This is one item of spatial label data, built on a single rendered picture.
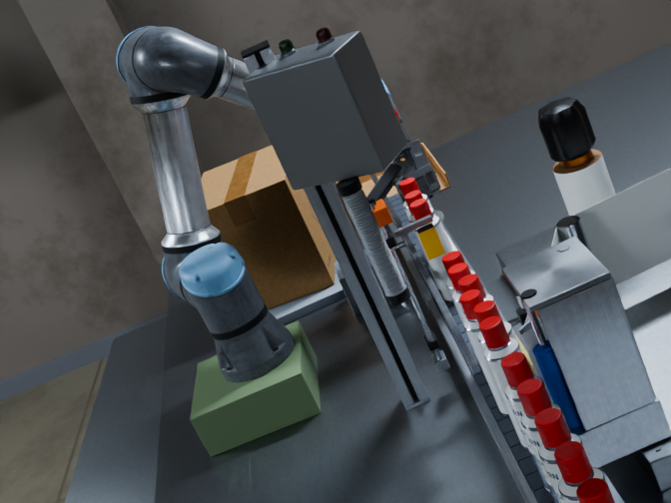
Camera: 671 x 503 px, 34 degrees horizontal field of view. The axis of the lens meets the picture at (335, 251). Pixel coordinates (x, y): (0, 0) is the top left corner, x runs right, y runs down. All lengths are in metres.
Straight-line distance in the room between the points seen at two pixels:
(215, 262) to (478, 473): 0.63
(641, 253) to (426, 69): 2.90
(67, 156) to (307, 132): 3.21
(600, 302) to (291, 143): 0.53
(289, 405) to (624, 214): 0.69
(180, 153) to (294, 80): 0.54
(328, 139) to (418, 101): 3.07
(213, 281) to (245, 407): 0.24
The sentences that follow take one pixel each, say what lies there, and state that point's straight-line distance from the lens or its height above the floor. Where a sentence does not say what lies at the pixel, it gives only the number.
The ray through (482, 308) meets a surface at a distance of 1.56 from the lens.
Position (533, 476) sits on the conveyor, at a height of 0.88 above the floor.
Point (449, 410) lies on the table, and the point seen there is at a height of 0.83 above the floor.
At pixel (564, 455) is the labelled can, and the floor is 1.08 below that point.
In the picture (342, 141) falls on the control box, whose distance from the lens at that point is 1.60.
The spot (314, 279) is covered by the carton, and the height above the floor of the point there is 0.88.
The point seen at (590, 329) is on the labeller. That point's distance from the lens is 1.43.
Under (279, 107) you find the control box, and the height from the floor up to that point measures 1.42.
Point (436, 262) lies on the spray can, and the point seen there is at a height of 0.97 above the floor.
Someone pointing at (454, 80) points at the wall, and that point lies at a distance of 4.68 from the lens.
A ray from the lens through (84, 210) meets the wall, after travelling 4.84.
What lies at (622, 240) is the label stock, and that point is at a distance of 1.83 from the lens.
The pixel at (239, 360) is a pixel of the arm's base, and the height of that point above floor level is 0.96.
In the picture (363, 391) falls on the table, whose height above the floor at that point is 0.83.
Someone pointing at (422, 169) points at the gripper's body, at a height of 1.07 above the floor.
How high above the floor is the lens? 1.79
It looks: 21 degrees down
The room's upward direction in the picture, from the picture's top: 25 degrees counter-clockwise
